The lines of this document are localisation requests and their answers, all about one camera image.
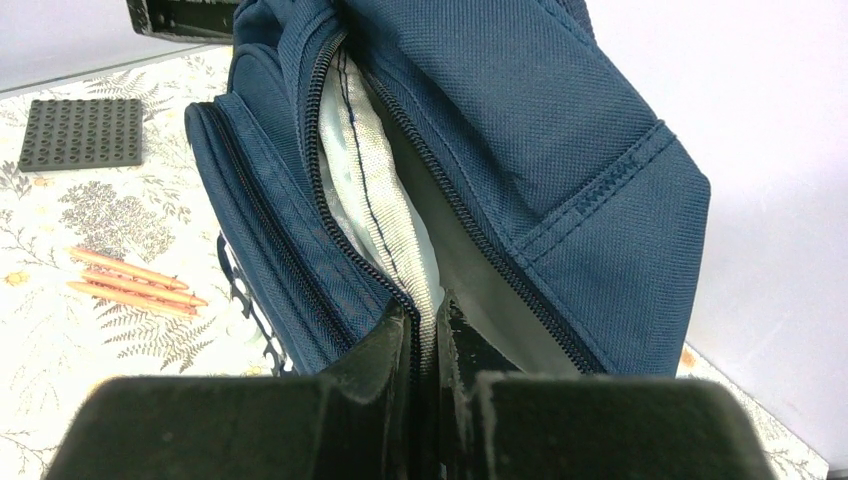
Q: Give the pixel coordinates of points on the navy blue backpack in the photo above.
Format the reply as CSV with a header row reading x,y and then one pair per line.
x,y
370,153

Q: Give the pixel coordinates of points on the orange pen upper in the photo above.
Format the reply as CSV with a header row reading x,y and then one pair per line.
x,y
125,268

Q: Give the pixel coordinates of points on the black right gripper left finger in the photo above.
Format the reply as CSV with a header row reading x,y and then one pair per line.
x,y
346,422

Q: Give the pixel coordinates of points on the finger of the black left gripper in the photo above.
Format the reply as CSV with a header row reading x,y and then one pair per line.
x,y
183,21

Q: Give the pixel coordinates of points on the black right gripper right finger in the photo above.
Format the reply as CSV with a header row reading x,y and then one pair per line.
x,y
498,422

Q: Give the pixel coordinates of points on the grey studded building baseplate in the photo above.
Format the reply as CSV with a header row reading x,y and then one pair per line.
x,y
82,134

